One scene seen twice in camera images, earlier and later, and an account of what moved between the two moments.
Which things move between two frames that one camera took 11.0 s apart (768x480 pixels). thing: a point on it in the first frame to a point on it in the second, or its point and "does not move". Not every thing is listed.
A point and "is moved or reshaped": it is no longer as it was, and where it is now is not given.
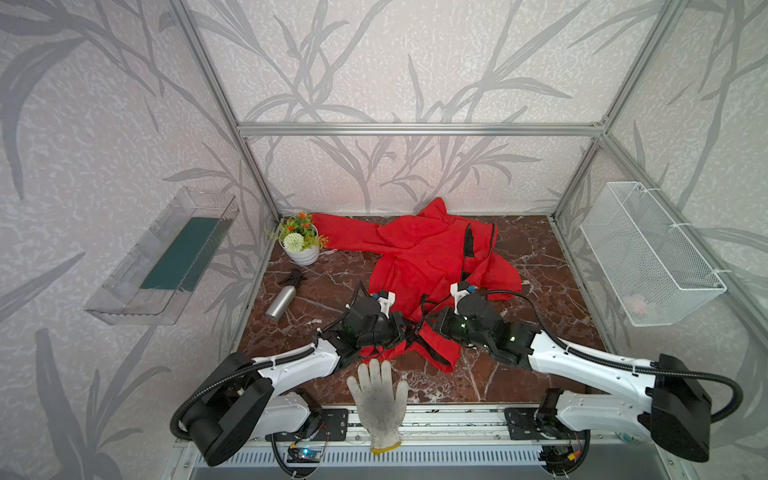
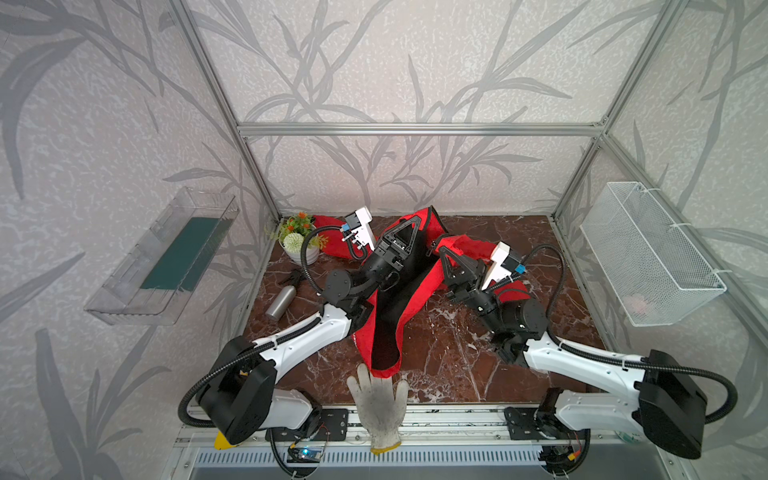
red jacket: x=429 y=260 is moved or reshaped
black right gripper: x=438 y=324 to x=462 y=284
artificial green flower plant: x=297 y=234 does not move
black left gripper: x=396 y=327 to x=389 y=254
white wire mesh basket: x=656 y=275 does not move
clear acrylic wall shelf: x=153 y=283 does not move
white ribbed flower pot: x=308 y=256 does not move
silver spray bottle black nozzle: x=281 y=301 does not move
